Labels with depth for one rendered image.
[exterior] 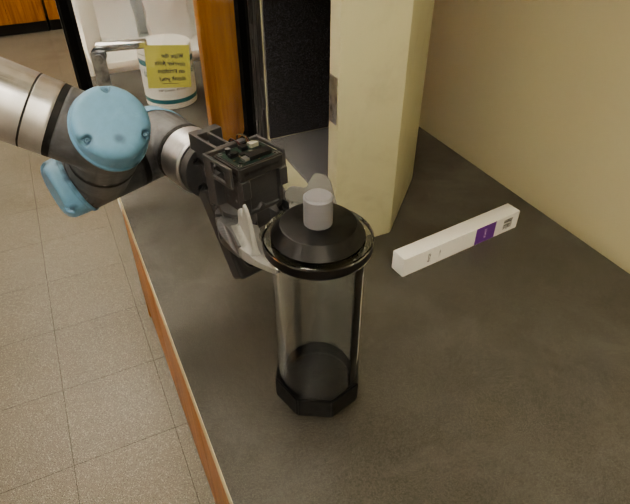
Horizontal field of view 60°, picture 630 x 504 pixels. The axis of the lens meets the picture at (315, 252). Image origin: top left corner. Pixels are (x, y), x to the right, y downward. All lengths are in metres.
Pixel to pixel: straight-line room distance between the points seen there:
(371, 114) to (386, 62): 0.08
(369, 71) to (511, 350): 0.43
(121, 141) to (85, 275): 1.98
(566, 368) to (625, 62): 0.47
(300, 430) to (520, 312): 0.38
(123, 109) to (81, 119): 0.04
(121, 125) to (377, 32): 0.39
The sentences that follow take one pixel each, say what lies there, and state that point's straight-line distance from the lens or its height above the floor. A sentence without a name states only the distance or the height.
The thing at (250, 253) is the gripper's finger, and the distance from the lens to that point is 0.53.
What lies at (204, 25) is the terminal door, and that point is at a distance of 1.04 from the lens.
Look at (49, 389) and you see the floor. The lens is 2.12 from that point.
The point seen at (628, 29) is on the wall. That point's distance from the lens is 0.99.
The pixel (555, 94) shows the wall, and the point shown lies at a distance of 1.08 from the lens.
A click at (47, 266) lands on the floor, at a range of 2.63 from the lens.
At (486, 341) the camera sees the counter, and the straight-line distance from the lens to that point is 0.82.
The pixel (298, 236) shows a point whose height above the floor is 1.21.
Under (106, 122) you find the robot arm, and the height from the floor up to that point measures 1.29.
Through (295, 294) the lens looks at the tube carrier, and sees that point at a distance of 0.53.
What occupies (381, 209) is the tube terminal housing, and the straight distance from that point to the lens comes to 0.94.
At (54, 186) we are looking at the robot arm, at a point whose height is 1.19.
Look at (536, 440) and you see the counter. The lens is 0.73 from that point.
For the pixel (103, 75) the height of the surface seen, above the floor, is 1.17.
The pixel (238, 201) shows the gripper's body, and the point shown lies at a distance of 0.59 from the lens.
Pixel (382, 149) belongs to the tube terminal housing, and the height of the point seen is 1.11.
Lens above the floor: 1.52
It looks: 38 degrees down
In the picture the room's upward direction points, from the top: straight up
